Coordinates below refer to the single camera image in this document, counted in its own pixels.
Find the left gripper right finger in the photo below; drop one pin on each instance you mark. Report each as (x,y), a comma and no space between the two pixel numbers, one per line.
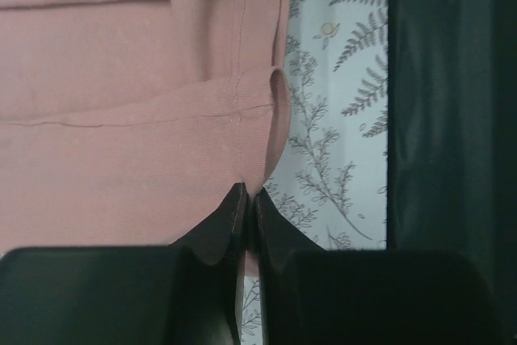
(314,296)

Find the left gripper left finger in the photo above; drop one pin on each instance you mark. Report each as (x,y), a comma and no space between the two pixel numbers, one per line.
(189,292)

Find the pink t shirt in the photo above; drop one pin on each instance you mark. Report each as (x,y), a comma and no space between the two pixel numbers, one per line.
(126,122)

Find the floral patterned table mat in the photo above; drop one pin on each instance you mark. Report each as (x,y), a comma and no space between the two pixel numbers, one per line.
(331,180)

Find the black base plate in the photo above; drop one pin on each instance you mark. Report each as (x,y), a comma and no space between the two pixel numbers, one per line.
(452,137)

